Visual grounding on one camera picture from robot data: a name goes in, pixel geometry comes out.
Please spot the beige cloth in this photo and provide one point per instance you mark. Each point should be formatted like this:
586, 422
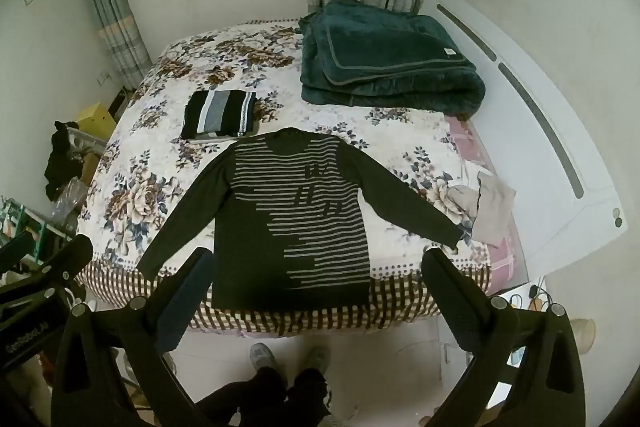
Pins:
492, 207

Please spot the clear plastic bag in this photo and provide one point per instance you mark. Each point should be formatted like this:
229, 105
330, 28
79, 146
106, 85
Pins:
67, 204

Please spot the person's shoe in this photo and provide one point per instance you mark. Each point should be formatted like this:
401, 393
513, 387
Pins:
316, 357
262, 357

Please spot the white bed headboard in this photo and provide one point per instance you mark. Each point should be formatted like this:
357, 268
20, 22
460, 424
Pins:
550, 187

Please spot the folded dark green blanket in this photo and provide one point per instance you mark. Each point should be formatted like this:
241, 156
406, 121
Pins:
390, 52

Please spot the person's right leg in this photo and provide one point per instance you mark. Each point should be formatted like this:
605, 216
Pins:
310, 394

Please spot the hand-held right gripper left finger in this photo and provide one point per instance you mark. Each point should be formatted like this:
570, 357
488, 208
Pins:
186, 302

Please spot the person's right shoe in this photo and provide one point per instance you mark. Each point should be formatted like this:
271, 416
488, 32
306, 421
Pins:
316, 357

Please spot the person's left shoe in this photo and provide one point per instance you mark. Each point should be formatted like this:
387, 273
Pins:
262, 357

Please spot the person's leg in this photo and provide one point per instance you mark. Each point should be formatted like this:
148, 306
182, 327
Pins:
250, 399
310, 394

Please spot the cream round bin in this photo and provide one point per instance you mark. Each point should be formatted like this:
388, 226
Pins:
584, 334

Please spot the yellow box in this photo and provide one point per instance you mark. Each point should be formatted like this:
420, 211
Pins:
95, 122

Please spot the green storage rack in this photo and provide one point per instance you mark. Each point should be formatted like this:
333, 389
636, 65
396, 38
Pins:
20, 219

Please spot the pink checked bed sheet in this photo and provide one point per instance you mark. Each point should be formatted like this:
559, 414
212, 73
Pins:
505, 257

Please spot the person's left leg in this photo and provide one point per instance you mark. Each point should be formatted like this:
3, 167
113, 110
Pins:
250, 399

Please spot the floral bed blanket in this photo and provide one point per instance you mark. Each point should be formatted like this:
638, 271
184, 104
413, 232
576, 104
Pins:
150, 187

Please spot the black hanging cloth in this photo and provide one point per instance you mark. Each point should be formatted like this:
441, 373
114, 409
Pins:
57, 167

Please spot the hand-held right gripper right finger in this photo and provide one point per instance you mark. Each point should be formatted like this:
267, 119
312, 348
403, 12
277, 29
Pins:
450, 302

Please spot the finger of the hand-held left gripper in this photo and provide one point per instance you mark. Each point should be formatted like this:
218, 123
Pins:
62, 259

